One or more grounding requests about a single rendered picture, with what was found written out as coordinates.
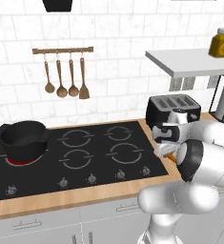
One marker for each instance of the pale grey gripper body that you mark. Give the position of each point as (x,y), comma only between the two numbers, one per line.
(163,149)

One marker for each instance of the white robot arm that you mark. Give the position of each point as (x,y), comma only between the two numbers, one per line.
(199,158)

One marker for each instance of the orange carrot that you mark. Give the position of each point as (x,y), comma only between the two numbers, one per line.
(171,157)

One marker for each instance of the wooden spatula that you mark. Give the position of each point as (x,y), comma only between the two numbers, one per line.
(84,92)

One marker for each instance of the black cooking pot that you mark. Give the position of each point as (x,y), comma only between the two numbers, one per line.
(21,139)

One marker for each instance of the grey hob knob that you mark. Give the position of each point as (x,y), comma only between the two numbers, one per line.
(91,178)
(145,171)
(120,174)
(11,190)
(63,182)

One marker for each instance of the black toaster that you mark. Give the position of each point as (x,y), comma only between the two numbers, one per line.
(167,106)

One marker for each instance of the black hob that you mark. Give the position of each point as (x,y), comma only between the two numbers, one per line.
(94,152)

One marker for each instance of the grey drawer front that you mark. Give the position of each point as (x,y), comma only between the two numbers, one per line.
(53,219)
(104,213)

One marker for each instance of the grey cupboard door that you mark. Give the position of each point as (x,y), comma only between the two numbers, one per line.
(37,239)
(208,225)
(116,233)

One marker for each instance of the large wooden spoon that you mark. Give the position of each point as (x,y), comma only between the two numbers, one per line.
(73,91)
(61,91)

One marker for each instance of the yellow jar with white lid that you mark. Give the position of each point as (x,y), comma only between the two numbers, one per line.
(220,44)

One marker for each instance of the small wooden spoon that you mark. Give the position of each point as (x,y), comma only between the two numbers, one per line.
(49,87)

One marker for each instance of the black range hood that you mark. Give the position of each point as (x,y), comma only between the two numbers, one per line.
(57,5)

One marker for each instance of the grey wall socket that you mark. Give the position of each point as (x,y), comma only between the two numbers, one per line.
(188,83)
(213,81)
(175,84)

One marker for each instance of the white wall shelf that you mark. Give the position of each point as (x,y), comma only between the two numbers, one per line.
(193,62)

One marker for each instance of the wooden tool rail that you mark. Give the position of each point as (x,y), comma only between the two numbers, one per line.
(62,50)

